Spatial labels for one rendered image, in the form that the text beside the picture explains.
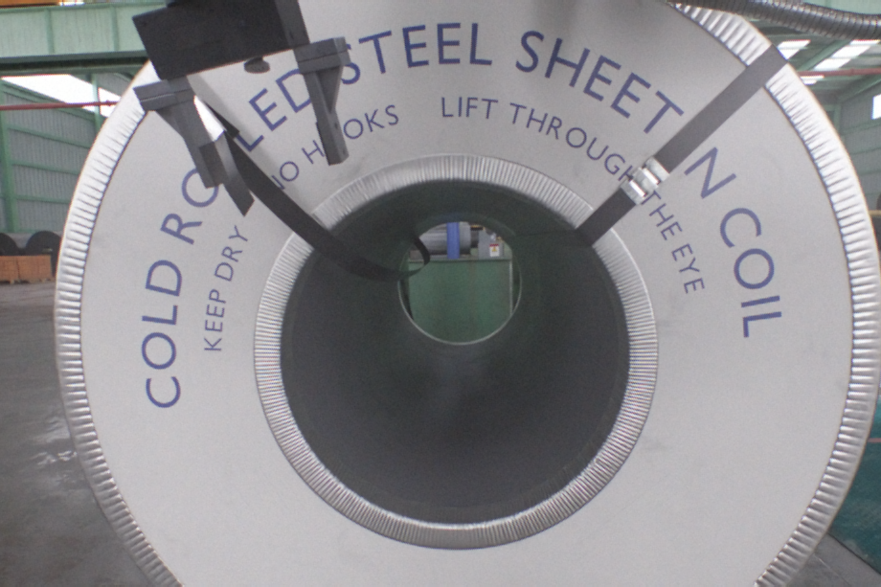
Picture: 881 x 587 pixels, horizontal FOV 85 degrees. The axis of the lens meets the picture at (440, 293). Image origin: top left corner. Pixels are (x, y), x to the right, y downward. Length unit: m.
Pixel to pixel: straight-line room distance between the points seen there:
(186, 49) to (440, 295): 2.80
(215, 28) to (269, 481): 0.60
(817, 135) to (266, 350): 0.80
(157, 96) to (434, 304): 2.78
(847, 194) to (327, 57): 0.68
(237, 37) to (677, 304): 0.61
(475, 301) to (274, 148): 2.57
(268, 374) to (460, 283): 2.51
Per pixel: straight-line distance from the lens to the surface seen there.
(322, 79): 0.47
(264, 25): 0.47
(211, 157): 0.54
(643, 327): 0.72
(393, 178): 0.68
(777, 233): 0.79
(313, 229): 0.69
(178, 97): 0.53
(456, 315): 3.20
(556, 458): 0.85
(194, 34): 0.50
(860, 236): 0.85
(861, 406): 0.90
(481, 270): 3.17
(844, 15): 0.56
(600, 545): 0.83
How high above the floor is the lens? 0.94
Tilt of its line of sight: 6 degrees down
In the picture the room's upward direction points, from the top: 1 degrees counter-clockwise
